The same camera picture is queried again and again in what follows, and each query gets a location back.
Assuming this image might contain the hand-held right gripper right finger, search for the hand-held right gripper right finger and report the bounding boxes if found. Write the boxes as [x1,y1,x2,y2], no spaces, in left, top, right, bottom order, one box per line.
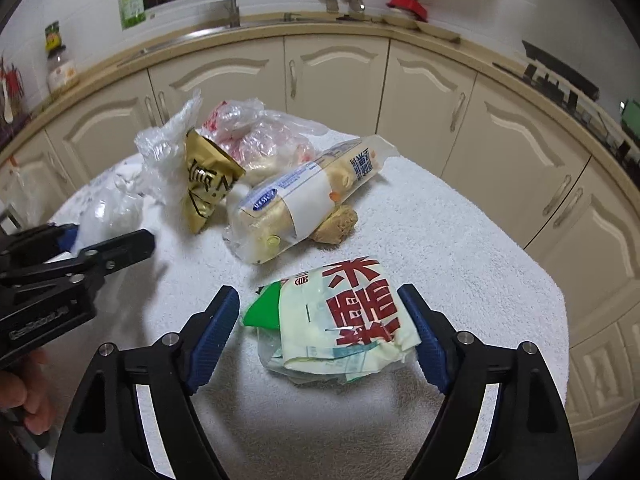
[397,283,579,480]

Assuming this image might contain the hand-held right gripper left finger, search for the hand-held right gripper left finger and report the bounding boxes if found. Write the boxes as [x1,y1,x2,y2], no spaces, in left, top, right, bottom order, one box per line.
[51,285,241,480]

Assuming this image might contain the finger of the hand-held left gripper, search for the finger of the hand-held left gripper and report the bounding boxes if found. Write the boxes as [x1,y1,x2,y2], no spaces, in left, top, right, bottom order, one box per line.
[0,223,82,275]
[47,229,157,292]

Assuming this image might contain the white packet with red print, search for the white packet with red print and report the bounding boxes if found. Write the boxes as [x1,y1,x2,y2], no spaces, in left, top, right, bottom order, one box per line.
[243,257,423,386]

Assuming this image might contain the gold snack packet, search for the gold snack packet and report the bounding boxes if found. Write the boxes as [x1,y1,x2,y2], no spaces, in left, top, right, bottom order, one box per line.
[181,129,247,234]

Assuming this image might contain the brown crumbly lump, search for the brown crumbly lump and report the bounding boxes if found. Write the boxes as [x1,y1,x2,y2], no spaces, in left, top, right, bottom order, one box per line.
[312,205,359,245]

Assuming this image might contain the person's left hand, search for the person's left hand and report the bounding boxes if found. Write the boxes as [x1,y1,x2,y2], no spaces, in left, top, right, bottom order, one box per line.
[0,349,57,436]

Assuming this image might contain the white translucent plastic bag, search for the white translucent plastic bag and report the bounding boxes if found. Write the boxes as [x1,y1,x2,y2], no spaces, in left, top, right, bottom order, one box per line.
[4,161,52,222]

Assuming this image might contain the white towel covered table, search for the white towel covered table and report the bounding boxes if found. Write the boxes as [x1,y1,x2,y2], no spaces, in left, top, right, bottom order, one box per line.
[50,125,571,480]

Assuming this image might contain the crinkled clear plastic bag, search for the crinkled clear plastic bag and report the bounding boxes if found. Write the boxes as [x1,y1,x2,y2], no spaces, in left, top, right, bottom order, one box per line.
[135,89,203,206]

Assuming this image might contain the red kitchen tools holder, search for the red kitchen tools holder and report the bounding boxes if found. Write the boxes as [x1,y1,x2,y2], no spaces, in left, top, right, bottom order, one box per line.
[0,55,27,124]

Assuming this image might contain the long clear packet white label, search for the long clear packet white label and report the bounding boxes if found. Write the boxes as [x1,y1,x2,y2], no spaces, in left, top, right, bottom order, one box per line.
[222,135,388,265]

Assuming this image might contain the clear jar white label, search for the clear jar white label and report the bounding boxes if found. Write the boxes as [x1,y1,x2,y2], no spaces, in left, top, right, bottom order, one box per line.
[46,46,80,95]

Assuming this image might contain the clear bag with red print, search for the clear bag with red print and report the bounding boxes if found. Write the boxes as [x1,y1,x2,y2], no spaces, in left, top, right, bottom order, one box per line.
[200,100,331,187]

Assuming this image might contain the dark jar yellow label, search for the dark jar yellow label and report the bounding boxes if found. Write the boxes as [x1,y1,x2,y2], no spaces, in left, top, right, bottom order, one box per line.
[44,21,64,54]

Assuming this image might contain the steel sink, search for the steel sink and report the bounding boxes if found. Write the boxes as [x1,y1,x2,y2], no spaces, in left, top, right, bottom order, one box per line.
[117,12,301,68]

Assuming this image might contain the green dish soap bottle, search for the green dish soap bottle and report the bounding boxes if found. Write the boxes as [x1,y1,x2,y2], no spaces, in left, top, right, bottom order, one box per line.
[118,0,147,30]

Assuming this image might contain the cream base cabinets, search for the cream base cabinets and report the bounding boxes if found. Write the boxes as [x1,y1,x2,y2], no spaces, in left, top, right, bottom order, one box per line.
[0,25,640,438]

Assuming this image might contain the black gas stove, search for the black gas stove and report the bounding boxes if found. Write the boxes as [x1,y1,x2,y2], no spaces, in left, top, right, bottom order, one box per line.
[492,62,640,166]

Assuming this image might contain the black induction cooker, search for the black induction cooker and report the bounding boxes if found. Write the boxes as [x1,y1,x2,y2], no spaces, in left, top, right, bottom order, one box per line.
[521,40,601,103]

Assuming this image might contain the green electric cooker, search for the green electric cooker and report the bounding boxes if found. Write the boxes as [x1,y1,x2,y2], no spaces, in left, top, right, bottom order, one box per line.
[619,100,640,137]

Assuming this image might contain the beige shallow dish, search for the beige shallow dish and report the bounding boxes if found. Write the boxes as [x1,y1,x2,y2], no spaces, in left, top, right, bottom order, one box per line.
[414,22,461,44]

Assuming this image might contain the stacked white bowls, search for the stacked white bowls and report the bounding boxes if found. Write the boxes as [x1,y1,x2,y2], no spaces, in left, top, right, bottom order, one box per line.
[384,9,419,29]

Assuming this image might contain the red pot lid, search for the red pot lid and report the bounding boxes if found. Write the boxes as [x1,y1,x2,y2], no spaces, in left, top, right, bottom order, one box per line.
[387,0,430,23]

